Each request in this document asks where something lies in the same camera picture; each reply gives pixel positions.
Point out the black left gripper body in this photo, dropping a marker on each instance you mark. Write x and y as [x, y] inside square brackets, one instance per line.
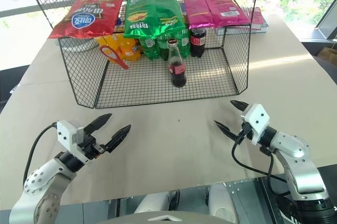
[90, 146]

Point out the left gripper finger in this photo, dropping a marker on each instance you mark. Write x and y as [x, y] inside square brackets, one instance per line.
[98, 123]
[118, 137]

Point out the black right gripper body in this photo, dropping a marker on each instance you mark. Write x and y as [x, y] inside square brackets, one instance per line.
[245, 131]

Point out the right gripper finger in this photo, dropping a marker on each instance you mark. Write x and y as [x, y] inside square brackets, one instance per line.
[240, 105]
[226, 130]

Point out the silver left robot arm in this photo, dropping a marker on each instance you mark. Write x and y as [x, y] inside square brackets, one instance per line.
[39, 179]

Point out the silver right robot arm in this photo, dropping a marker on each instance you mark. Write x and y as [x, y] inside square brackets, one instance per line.
[300, 160]

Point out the glass cola bottle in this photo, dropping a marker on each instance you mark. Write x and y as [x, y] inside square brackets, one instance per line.
[177, 73]

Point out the plastic cola bottle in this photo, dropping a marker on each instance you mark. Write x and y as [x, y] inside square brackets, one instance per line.
[198, 43]

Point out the green soda plastic bottle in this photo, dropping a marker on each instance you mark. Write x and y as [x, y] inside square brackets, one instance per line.
[183, 44]
[148, 48]

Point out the brown paper table cover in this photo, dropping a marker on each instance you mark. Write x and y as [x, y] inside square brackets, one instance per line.
[168, 139]

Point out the white right robot leg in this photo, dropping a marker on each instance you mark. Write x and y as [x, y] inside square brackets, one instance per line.
[223, 203]

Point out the white robot leg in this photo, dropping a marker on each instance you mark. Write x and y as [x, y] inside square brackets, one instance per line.
[155, 203]
[223, 203]

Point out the white left robot leg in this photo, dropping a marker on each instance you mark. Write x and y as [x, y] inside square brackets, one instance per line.
[155, 203]

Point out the white bowl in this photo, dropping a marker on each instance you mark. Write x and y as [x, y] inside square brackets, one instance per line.
[79, 44]

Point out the stack of books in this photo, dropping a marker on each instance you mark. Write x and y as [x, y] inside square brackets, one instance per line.
[259, 19]

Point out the grey robot torso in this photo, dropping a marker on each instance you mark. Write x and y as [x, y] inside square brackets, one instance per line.
[147, 220]

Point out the magenta chips bag with barcode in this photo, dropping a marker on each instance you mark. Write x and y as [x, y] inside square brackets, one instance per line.
[226, 10]

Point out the brown paper bag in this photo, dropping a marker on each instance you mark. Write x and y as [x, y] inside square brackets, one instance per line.
[327, 52]

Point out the red chips bag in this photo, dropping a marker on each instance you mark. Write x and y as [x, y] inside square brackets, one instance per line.
[87, 15]

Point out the green chips bag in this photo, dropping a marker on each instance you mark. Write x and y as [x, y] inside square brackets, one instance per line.
[152, 13]

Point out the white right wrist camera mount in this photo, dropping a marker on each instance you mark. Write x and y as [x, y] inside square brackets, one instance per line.
[256, 121]

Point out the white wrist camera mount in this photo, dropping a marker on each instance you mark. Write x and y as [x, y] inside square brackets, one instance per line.
[65, 133]
[256, 121]

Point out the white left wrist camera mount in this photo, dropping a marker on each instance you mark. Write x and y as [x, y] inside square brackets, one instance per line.
[65, 133]

